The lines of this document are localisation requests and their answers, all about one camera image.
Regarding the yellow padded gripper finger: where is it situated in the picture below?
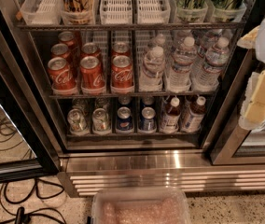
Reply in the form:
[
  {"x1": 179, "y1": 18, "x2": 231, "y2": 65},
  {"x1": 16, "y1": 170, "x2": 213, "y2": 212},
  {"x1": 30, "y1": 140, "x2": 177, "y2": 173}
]
[
  {"x1": 238, "y1": 70, "x2": 265, "y2": 130},
  {"x1": 237, "y1": 26, "x2": 259, "y2": 49}
]

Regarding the green bamboo can right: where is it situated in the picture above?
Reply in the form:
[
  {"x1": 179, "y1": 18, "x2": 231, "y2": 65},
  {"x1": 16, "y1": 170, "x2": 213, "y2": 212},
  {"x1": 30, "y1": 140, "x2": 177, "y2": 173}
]
[{"x1": 210, "y1": 0, "x2": 243, "y2": 22}]

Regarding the green bamboo can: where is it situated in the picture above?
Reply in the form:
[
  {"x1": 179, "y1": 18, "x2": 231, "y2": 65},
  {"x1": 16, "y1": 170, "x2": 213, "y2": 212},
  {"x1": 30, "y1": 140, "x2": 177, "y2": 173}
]
[
  {"x1": 210, "y1": 0, "x2": 243, "y2": 22},
  {"x1": 175, "y1": 0, "x2": 207, "y2": 23}
]

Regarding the green bamboo can left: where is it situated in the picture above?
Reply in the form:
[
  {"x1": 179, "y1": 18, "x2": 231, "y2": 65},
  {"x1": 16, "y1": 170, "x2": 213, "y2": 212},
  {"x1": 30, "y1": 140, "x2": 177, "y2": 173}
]
[{"x1": 175, "y1": 0, "x2": 207, "y2": 23}]

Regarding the front right pepsi can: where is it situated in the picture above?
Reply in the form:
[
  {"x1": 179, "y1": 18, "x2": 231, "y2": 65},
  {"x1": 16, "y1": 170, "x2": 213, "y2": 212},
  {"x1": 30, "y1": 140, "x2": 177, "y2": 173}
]
[{"x1": 139, "y1": 107, "x2": 157, "y2": 133}]

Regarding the pepsi can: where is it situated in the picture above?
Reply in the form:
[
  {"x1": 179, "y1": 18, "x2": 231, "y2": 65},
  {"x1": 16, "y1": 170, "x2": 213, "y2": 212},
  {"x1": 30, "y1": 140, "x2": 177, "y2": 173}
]
[
  {"x1": 116, "y1": 106, "x2": 133, "y2": 133},
  {"x1": 139, "y1": 107, "x2": 157, "y2": 133}
]

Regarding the coca-cola can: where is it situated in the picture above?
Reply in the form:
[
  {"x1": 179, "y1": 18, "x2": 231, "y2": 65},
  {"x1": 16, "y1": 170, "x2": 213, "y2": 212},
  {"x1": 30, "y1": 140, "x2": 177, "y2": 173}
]
[
  {"x1": 48, "y1": 57, "x2": 77, "y2": 95},
  {"x1": 58, "y1": 31, "x2": 81, "y2": 50},
  {"x1": 80, "y1": 56, "x2": 105, "y2": 94},
  {"x1": 111, "y1": 55, "x2": 134, "y2": 93},
  {"x1": 50, "y1": 43, "x2": 75, "y2": 66},
  {"x1": 112, "y1": 42, "x2": 131, "y2": 57},
  {"x1": 80, "y1": 42, "x2": 102, "y2": 60}
]

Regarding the front right coca-cola can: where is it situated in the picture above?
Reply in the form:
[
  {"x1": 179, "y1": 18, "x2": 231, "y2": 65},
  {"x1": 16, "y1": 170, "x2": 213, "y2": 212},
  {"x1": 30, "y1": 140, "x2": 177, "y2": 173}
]
[{"x1": 111, "y1": 55, "x2": 134, "y2": 93}]

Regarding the front left pepsi can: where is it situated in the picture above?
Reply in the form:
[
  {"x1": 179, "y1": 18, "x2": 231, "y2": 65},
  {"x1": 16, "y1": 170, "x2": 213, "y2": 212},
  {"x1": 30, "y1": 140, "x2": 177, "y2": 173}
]
[{"x1": 116, "y1": 106, "x2": 133, "y2": 133}]

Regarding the front middle coca-cola can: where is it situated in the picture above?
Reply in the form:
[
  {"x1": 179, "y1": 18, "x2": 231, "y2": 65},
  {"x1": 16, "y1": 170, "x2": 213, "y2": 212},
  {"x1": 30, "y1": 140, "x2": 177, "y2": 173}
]
[{"x1": 80, "y1": 56, "x2": 105, "y2": 94}]

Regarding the front right silver-green can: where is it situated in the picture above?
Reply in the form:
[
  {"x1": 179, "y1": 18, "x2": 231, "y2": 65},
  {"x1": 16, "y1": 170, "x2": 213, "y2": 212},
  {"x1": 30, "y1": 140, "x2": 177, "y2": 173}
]
[{"x1": 92, "y1": 108, "x2": 111, "y2": 135}]

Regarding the silver-green can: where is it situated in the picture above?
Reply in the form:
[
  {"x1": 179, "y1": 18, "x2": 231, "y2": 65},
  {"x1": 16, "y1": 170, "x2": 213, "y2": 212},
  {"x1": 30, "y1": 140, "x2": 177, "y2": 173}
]
[
  {"x1": 92, "y1": 108, "x2": 111, "y2": 135},
  {"x1": 67, "y1": 108, "x2": 89, "y2": 135}
]

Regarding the orange bamboo print can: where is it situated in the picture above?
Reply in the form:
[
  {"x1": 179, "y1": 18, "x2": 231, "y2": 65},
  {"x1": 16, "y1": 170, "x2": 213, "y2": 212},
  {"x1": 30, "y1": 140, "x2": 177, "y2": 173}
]
[{"x1": 61, "y1": 0, "x2": 94, "y2": 25}]

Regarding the rear left coca-cola can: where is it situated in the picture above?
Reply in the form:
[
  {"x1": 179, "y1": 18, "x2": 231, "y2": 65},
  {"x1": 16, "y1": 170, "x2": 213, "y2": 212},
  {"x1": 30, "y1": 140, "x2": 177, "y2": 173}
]
[{"x1": 58, "y1": 31, "x2": 81, "y2": 50}]

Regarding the front left silver-green can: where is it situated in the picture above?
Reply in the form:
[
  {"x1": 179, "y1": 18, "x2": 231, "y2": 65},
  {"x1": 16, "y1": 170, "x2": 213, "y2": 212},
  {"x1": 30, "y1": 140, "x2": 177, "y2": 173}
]
[{"x1": 67, "y1": 108, "x2": 89, "y2": 135}]

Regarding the front left coca-cola can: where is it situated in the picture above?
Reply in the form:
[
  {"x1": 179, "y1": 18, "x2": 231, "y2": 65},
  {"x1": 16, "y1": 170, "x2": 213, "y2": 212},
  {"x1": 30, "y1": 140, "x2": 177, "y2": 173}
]
[{"x1": 48, "y1": 57, "x2": 77, "y2": 95}]

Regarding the stainless fridge base grille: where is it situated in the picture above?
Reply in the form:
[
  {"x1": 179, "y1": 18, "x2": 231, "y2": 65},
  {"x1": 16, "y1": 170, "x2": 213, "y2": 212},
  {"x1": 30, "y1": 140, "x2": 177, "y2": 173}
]
[{"x1": 58, "y1": 150, "x2": 265, "y2": 197}]

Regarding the white empty shelf tray left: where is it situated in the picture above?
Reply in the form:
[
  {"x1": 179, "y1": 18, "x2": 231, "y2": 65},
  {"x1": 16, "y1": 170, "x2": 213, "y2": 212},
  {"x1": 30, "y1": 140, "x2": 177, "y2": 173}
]
[{"x1": 21, "y1": 0, "x2": 63, "y2": 25}]

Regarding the open glass fridge door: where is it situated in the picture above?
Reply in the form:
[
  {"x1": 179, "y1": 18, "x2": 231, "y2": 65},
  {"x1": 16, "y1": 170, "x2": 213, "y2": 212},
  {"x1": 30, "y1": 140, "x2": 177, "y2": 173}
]
[{"x1": 0, "y1": 25, "x2": 61, "y2": 185}]

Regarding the front right water bottle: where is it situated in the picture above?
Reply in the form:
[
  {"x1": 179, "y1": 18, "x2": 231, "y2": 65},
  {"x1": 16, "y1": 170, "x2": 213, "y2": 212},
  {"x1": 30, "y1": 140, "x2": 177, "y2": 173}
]
[{"x1": 191, "y1": 37, "x2": 230, "y2": 91}]

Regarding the water bottle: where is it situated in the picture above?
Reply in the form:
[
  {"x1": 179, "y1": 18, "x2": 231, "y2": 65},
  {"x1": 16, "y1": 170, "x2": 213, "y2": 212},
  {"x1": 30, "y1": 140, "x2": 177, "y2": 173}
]
[
  {"x1": 166, "y1": 36, "x2": 197, "y2": 93},
  {"x1": 139, "y1": 46, "x2": 165, "y2": 91},
  {"x1": 191, "y1": 37, "x2": 230, "y2": 91}
]

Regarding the right brown tea bottle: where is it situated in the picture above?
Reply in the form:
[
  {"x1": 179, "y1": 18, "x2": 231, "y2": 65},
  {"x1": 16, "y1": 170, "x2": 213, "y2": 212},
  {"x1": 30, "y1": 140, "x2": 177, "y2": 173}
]
[{"x1": 181, "y1": 96, "x2": 206, "y2": 133}]

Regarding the brown tea bottle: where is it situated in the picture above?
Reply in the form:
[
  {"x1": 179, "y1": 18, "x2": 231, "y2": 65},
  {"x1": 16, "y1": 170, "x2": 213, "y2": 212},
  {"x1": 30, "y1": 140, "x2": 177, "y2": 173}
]
[
  {"x1": 160, "y1": 97, "x2": 181, "y2": 133},
  {"x1": 181, "y1": 96, "x2": 206, "y2": 133}
]

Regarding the front middle water bottle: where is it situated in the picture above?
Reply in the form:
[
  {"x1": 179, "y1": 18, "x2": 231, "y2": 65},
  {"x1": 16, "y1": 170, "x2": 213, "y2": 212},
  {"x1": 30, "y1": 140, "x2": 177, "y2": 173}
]
[{"x1": 166, "y1": 36, "x2": 197, "y2": 93}]

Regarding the left brown tea bottle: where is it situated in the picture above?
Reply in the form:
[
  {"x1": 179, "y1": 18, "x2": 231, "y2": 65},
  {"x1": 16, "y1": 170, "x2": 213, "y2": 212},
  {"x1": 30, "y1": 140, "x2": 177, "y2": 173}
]
[{"x1": 160, "y1": 97, "x2": 181, "y2": 133}]

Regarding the white empty tray right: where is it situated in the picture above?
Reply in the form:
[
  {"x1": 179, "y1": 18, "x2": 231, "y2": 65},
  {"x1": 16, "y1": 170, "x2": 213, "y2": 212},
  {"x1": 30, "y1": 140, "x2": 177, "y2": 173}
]
[{"x1": 136, "y1": 0, "x2": 171, "y2": 24}]

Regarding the front left water bottle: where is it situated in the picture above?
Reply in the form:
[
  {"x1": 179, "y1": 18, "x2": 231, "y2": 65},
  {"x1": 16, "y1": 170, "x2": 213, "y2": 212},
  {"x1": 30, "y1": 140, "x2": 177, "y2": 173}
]
[{"x1": 139, "y1": 46, "x2": 165, "y2": 91}]

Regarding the white empty tray middle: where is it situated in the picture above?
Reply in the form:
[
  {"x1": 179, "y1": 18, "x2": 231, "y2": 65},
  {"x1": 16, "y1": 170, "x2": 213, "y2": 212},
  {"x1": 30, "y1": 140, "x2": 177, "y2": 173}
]
[{"x1": 100, "y1": 0, "x2": 133, "y2": 24}]

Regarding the clear plastic bin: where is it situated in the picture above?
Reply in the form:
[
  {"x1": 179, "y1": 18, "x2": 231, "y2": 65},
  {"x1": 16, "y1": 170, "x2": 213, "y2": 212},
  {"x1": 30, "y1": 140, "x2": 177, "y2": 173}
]
[{"x1": 91, "y1": 187, "x2": 191, "y2": 224}]

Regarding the right fridge door frame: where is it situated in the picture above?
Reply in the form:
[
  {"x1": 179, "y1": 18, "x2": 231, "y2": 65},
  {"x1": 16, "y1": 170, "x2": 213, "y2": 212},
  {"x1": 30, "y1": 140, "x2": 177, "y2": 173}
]
[{"x1": 205, "y1": 49, "x2": 265, "y2": 165}]

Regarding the black floor cable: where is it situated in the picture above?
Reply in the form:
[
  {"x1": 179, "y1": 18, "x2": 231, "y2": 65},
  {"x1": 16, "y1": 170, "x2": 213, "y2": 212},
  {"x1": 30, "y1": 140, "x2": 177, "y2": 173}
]
[{"x1": 0, "y1": 177, "x2": 68, "y2": 224}]

